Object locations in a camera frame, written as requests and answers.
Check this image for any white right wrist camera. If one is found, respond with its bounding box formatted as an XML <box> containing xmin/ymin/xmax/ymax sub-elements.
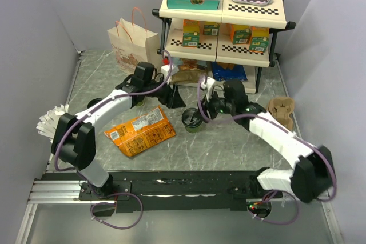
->
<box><xmin>200</xmin><ymin>77</ymin><xmax>216</xmax><ymax>98</ymax></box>

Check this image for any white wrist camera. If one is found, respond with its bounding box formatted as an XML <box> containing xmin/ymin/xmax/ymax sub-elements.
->
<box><xmin>200</xmin><ymin>77</ymin><xmax>216</xmax><ymax>98</ymax></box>
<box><xmin>161</xmin><ymin>65</ymin><xmax>179</xmax><ymax>84</ymax></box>

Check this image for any brown cardboard cup carrier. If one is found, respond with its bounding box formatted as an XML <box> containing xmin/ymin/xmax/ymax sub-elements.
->
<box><xmin>266</xmin><ymin>97</ymin><xmax>295</xmax><ymax>131</ymax></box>

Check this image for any cream black three-tier shelf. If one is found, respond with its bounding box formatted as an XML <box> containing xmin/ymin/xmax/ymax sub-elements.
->
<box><xmin>152</xmin><ymin>0</ymin><xmax>296</xmax><ymax>94</ymax></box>

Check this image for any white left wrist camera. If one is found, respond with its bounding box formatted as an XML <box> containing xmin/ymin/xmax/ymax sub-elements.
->
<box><xmin>161</xmin><ymin>65</ymin><xmax>179</xmax><ymax>84</ymax></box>

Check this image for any black plastic cup lid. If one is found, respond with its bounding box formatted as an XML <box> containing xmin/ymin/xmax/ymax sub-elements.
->
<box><xmin>181</xmin><ymin>107</ymin><xmax>202</xmax><ymax>128</ymax></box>
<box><xmin>87</xmin><ymin>98</ymin><xmax>102</xmax><ymax>109</ymax></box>

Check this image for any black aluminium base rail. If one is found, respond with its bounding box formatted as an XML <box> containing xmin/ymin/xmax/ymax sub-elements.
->
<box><xmin>27</xmin><ymin>171</ymin><xmax>315</xmax><ymax>222</ymax></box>

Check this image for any white paper straws bundle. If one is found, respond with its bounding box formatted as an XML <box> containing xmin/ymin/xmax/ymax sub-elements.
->
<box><xmin>36</xmin><ymin>104</ymin><xmax>69</xmax><ymax>143</ymax></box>

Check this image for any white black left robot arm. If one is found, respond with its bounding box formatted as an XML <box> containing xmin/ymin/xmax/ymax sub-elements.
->
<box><xmin>51</xmin><ymin>62</ymin><xmax>185</xmax><ymax>199</ymax></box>

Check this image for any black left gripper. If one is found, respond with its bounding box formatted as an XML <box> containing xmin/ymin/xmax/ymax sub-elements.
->
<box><xmin>144</xmin><ymin>75</ymin><xmax>186</xmax><ymax>109</ymax></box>

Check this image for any orange green snack box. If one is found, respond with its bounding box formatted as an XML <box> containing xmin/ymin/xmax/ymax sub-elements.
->
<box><xmin>182</xmin><ymin>19</ymin><xmax>200</xmax><ymax>47</ymax></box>
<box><xmin>203</xmin><ymin>22</ymin><xmax>220</xmax><ymax>36</ymax></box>
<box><xmin>249</xmin><ymin>26</ymin><xmax>269</xmax><ymax>53</ymax></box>
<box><xmin>227</xmin><ymin>24</ymin><xmax>252</xmax><ymax>45</ymax></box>

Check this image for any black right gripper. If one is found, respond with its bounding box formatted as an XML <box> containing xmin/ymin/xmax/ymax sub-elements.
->
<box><xmin>193</xmin><ymin>87</ymin><xmax>235</xmax><ymax>123</ymax></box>

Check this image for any blue chips bag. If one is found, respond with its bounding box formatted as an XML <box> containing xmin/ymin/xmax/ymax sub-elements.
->
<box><xmin>211</xmin><ymin>62</ymin><xmax>248</xmax><ymax>81</ymax></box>

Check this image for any brown chips bag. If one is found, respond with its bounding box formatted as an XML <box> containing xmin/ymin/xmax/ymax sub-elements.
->
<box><xmin>171</xmin><ymin>58</ymin><xmax>208</xmax><ymax>86</ymax></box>

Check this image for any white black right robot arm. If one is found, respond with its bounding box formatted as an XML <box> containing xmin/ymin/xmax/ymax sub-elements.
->
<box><xmin>197</xmin><ymin>77</ymin><xmax>337</xmax><ymax>203</ymax></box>

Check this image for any orange chips bag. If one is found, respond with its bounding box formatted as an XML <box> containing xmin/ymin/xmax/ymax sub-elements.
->
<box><xmin>104</xmin><ymin>106</ymin><xmax>176</xmax><ymax>157</ymax></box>

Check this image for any white Cream Bear paper bag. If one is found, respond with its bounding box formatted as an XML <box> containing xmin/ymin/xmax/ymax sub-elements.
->
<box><xmin>108</xmin><ymin>18</ymin><xmax>163</xmax><ymax>74</ymax></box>

